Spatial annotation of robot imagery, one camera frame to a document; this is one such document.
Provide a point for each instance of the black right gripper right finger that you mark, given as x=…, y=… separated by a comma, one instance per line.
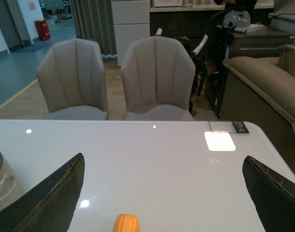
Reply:
x=272, y=194

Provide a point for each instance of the grey curtain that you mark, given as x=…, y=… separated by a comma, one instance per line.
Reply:
x=93, y=20

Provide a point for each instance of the beige electric cooking pot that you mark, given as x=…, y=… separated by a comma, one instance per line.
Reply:
x=11, y=188

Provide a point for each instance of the beige chair right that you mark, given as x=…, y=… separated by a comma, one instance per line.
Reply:
x=157, y=76

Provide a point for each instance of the beige chair left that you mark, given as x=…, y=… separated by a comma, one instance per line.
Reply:
x=72, y=80

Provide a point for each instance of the table label sticker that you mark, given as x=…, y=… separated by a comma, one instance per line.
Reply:
x=228, y=127

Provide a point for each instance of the beige sofa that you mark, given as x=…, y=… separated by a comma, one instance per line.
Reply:
x=273, y=78

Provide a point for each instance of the beige chair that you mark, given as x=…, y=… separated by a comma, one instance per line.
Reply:
x=72, y=80
x=157, y=76

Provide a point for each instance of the red fire extinguisher box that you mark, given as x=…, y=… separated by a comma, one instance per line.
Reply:
x=42, y=30

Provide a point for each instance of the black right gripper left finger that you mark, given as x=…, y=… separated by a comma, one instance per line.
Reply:
x=50, y=205

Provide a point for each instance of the yellow corn cob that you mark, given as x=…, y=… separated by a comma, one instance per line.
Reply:
x=126, y=223

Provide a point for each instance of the dark grey cabinet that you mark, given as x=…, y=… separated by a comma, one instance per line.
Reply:
x=229, y=44

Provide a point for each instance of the grey helmet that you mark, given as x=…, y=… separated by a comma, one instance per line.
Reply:
x=236, y=18

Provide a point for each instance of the white drawer cabinet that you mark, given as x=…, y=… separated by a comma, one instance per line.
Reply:
x=131, y=22

